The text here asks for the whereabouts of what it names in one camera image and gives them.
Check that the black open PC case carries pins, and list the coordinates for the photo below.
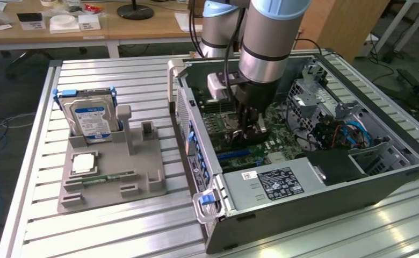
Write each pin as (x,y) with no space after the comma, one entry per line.
(303,215)

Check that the perforated metal disk bay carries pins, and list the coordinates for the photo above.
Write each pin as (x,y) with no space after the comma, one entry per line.
(310,104)

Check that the hard disk with blue carrier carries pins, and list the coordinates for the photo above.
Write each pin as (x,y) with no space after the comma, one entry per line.
(87,121)

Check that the black round lamp base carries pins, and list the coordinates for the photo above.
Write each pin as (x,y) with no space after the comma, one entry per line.
(135,12)

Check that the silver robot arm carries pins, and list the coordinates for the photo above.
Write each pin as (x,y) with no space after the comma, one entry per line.
(267,40)

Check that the bare green RAM stick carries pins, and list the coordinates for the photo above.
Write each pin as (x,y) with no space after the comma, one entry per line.
(103,178)

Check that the green motherboard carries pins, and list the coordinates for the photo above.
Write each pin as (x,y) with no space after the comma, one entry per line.
(285,134)

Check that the white labelled box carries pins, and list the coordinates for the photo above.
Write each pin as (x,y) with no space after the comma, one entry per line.
(87,22)

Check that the white paper stack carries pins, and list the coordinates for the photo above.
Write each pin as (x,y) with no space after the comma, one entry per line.
(185,24)

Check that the blue expansion slot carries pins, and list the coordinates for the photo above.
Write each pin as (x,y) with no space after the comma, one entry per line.
(234,154)

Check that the blue case latch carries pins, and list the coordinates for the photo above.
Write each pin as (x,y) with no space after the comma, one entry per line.
(206,201)

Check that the long wooden desk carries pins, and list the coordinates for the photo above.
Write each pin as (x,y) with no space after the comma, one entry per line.
(15,37)

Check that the black chair base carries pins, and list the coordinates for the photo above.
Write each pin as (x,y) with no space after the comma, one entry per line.
(19,57)

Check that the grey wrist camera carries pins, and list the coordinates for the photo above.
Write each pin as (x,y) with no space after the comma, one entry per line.
(218,86)

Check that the graphics card with black cooler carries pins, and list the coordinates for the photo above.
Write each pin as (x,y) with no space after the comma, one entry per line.
(249,141)

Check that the wooden cabinet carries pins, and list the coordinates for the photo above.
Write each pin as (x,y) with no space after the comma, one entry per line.
(338,27)

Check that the CPU socket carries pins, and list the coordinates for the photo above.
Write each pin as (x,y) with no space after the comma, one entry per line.
(229,121)

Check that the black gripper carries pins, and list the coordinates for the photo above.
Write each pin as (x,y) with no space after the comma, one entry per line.
(257,94)

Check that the white desk frame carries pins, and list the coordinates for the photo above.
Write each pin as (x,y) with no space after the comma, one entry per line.
(409,27)

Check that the grey sheet metal disk bay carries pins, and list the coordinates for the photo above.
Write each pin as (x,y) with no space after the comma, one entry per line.
(378,158)

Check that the grey power supply unit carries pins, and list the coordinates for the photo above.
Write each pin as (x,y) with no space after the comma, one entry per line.
(246,196)

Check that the black and white box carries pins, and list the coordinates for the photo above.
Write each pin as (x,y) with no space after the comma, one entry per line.
(30,21)

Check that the white round bowl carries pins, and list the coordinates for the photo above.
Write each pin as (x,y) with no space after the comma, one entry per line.
(65,22)

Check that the silver CPU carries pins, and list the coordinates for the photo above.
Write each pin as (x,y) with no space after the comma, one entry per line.
(83,164)

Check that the red packet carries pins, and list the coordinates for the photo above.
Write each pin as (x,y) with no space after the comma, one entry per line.
(93,8)

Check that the silver chipset heatsink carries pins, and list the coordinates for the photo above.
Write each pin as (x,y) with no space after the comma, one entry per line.
(278,157)

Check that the grey parts rack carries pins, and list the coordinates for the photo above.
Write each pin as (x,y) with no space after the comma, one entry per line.
(113,193)

